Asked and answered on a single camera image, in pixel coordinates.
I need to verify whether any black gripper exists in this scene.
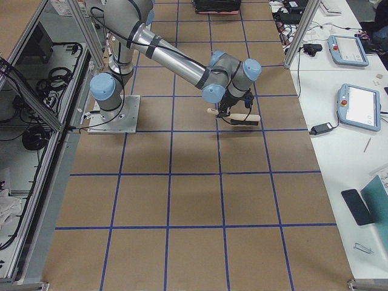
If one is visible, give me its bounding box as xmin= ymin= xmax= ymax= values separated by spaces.
xmin=217 ymin=92 xmax=244 ymax=119

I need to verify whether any white hand brush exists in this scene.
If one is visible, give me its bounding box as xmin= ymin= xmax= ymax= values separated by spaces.
xmin=207 ymin=108 xmax=261 ymax=126

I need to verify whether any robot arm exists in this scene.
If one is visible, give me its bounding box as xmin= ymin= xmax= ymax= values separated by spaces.
xmin=89 ymin=1 xmax=262 ymax=126

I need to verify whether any black bag lined bin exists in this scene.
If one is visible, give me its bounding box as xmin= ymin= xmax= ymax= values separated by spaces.
xmin=191 ymin=0 xmax=242 ymax=15

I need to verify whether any black power brick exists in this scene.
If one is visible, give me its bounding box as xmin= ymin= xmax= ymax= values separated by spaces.
xmin=309 ymin=122 xmax=334 ymax=135

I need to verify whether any black webcam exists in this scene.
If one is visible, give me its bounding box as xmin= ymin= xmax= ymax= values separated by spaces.
xmin=303 ymin=44 xmax=323 ymax=57

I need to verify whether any near teach pendant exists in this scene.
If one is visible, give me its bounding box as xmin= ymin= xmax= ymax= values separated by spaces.
xmin=336 ymin=84 xmax=381 ymax=132

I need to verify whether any teach pendant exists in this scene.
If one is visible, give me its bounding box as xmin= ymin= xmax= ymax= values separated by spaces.
xmin=336 ymin=84 xmax=381 ymax=132
xmin=327 ymin=35 xmax=369 ymax=67

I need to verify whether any far teach pendant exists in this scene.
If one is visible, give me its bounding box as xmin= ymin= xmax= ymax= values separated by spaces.
xmin=327 ymin=35 xmax=369 ymax=67

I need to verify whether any metal pen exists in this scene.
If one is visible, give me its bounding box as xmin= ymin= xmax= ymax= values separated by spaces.
xmin=363 ymin=137 xmax=372 ymax=153

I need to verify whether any black smartphone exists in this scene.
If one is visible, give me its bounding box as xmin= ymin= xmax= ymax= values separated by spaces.
xmin=341 ymin=189 xmax=374 ymax=226

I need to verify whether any teal folder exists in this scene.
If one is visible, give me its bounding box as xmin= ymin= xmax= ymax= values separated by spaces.
xmin=361 ymin=175 xmax=387 ymax=258

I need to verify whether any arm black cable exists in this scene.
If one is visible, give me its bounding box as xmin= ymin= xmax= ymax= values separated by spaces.
xmin=215 ymin=89 xmax=255 ymax=125

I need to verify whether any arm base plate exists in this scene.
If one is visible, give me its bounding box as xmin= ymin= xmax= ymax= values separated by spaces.
xmin=87 ymin=95 xmax=141 ymax=134

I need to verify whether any aluminium frame post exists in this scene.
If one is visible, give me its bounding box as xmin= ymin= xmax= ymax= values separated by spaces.
xmin=284 ymin=0 xmax=320 ymax=69

